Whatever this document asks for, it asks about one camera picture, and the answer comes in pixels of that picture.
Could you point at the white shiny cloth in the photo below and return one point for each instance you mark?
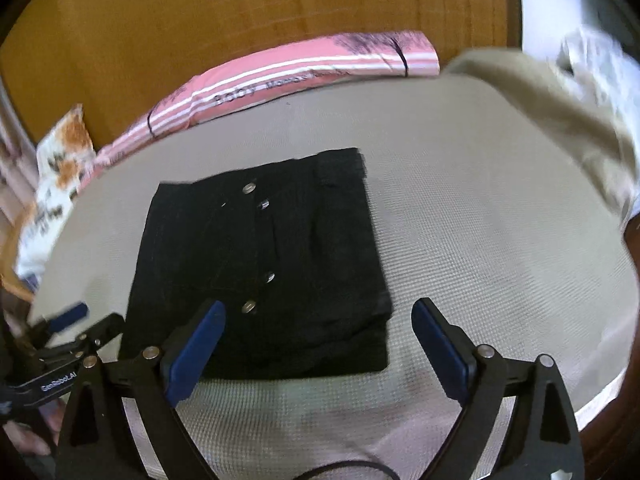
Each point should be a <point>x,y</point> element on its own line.
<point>595,60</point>

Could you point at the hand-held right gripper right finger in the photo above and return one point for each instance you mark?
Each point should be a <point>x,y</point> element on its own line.
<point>442,347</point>

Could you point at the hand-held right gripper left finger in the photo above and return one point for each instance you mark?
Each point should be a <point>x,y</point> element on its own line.
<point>196,350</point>

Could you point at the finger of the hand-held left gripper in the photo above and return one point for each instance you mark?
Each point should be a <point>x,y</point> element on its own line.
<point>105,330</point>
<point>70,316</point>

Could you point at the dark wooden bed frame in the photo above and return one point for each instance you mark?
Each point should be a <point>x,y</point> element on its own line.
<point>615,410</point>

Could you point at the black pants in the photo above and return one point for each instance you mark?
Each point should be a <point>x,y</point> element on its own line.
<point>300,240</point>

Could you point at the pink white striped cloth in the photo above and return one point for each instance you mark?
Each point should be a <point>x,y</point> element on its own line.
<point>12,160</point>

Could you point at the white bed sheet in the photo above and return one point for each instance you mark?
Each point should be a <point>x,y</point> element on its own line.
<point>490,260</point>

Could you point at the floral orange white cloth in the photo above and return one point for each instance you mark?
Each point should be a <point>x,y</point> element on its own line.
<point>65,160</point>

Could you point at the pink printed cloth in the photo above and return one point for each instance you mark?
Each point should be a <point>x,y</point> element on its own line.
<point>300,67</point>

